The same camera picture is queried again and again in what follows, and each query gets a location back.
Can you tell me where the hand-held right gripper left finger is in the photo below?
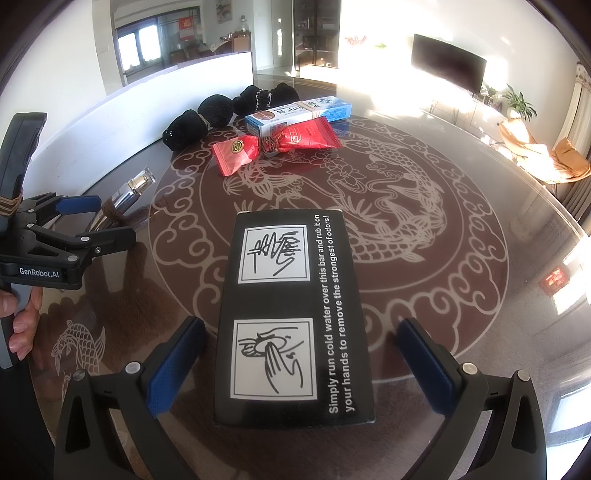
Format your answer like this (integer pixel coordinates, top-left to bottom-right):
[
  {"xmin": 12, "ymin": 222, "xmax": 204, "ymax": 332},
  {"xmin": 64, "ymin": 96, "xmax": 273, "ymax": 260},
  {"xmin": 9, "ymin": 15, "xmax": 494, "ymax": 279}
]
[{"xmin": 53, "ymin": 315, "xmax": 208, "ymax": 480}]

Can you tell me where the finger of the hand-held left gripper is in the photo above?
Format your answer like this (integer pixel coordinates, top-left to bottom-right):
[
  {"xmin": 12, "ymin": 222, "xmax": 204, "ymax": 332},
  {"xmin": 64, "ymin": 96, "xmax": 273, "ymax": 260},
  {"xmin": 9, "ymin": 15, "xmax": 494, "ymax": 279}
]
[
  {"xmin": 27, "ymin": 225, "xmax": 138, "ymax": 269},
  {"xmin": 21, "ymin": 195, "xmax": 103, "ymax": 228}
]

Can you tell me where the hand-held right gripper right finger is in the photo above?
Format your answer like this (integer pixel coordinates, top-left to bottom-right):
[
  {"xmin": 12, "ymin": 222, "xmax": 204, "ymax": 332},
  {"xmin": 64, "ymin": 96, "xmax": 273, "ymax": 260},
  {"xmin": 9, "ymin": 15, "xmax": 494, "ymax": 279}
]
[{"xmin": 397, "ymin": 318, "xmax": 548, "ymax": 480}]

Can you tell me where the small silver bottle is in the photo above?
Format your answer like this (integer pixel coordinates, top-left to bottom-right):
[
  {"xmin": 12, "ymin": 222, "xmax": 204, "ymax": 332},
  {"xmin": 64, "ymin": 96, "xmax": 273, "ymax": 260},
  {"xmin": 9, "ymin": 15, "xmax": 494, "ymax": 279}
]
[{"xmin": 85, "ymin": 167, "xmax": 158, "ymax": 234}]

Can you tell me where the black box with hand drawings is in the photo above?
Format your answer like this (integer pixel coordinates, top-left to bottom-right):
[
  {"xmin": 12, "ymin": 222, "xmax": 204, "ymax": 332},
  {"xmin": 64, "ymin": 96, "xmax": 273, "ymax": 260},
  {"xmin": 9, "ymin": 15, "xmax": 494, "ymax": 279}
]
[{"xmin": 213, "ymin": 210, "xmax": 376, "ymax": 428}]

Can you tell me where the black plush hair band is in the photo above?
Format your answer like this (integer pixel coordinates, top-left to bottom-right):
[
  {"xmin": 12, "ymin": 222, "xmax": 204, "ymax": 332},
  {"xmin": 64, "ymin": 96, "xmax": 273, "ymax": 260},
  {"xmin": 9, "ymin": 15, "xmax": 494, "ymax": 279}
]
[{"xmin": 161, "ymin": 82, "xmax": 301, "ymax": 152}]

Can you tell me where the white blue ointment box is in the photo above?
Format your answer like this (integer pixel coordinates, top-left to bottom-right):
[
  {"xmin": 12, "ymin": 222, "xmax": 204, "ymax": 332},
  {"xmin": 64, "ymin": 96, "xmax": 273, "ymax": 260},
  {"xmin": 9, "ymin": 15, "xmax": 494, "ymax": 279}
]
[{"xmin": 244, "ymin": 95, "xmax": 352, "ymax": 138}]

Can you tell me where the patterned glass desktop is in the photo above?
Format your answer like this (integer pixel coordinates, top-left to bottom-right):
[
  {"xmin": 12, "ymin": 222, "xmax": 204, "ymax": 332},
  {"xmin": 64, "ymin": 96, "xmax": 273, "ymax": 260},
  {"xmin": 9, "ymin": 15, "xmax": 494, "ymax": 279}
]
[{"xmin": 28, "ymin": 69, "xmax": 591, "ymax": 480}]

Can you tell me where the person's left hand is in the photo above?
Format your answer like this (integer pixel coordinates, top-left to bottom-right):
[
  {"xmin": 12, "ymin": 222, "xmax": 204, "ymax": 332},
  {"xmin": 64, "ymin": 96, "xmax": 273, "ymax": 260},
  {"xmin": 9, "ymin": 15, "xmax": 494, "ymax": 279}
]
[{"xmin": 0, "ymin": 288, "xmax": 44, "ymax": 364}]

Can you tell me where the red sachet with gold emblem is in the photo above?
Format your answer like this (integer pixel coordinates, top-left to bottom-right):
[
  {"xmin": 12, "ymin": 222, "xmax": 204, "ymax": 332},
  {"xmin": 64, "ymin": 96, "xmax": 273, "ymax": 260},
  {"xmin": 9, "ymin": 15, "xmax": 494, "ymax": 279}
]
[{"xmin": 212, "ymin": 135, "xmax": 264, "ymax": 177}]

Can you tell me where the window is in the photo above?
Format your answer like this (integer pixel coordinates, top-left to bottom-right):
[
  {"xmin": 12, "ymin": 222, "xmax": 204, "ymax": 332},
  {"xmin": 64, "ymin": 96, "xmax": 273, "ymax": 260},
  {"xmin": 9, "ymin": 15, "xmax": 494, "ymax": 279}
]
[{"xmin": 117, "ymin": 32, "xmax": 162, "ymax": 65}]

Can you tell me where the red striped sachet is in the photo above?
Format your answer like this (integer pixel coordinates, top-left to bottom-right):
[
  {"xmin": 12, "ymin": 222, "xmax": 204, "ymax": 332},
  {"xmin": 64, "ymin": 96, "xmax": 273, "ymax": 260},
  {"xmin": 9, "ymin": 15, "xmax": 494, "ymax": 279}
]
[{"xmin": 261, "ymin": 115, "xmax": 343, "ymax": 153}]

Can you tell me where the grey curtain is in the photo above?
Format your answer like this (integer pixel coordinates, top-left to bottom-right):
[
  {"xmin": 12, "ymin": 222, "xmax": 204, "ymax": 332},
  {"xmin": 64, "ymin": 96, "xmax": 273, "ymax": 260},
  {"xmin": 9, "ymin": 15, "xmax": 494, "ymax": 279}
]
[{"xmin": 556, "ymin": 173, "xmax": 591, "ymax": 222}]

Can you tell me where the orange lounge chair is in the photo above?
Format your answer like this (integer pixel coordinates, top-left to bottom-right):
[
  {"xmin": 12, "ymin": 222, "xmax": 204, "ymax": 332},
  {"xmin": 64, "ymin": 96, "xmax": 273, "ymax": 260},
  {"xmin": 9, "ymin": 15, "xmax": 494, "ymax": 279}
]
[{"xmin": 498, "ymin": 115, "xmax": 591, "ymax": 183}]

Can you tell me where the white television stand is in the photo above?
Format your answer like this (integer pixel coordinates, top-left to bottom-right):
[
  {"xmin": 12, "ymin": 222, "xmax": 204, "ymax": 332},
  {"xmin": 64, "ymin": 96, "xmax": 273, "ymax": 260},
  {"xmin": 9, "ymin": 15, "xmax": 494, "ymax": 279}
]
[{"xmin": 429, "ymin": 90, "xmax": 509, "ymax": 127}]

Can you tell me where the green potted plant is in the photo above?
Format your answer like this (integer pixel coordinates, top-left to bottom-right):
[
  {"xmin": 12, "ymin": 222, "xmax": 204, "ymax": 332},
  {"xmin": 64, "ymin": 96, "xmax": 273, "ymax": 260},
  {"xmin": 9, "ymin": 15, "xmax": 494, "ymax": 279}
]
[{"xmin": 501, "ymin": 84, "xmax": 539, "ymax": 121}]

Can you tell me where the small potted plant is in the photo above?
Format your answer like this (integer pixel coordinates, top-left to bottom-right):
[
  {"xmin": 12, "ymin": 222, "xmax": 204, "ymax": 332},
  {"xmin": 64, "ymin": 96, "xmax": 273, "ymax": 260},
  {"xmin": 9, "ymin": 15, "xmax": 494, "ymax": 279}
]
[{"xmin": 480, "ymin": 83, "xmax": 502, "ymax": 109}]

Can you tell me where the dark glass display cabinet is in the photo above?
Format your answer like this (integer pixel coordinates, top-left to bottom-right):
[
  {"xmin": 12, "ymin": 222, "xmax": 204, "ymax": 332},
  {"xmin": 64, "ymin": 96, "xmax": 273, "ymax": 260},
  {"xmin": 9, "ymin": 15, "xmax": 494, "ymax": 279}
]
[{"xmin": 293, "ymin": 0, "xmax": 342, "ymax": 72}]

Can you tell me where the cream standing air conditioner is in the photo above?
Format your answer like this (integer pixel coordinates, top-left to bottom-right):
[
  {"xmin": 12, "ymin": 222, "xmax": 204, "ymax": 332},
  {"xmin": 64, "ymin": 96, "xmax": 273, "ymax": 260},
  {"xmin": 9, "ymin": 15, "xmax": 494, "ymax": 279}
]
[{"xmin": 554, "ymin": 61, "xmax": 591, "ymax": 153}]

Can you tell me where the black television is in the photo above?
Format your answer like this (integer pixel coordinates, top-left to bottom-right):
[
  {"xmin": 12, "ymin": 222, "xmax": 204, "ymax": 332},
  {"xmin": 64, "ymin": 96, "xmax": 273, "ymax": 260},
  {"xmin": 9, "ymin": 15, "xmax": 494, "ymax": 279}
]
[{"xmin": 411, "ymin": 33, "xmax": 488, "ymax": 93}]

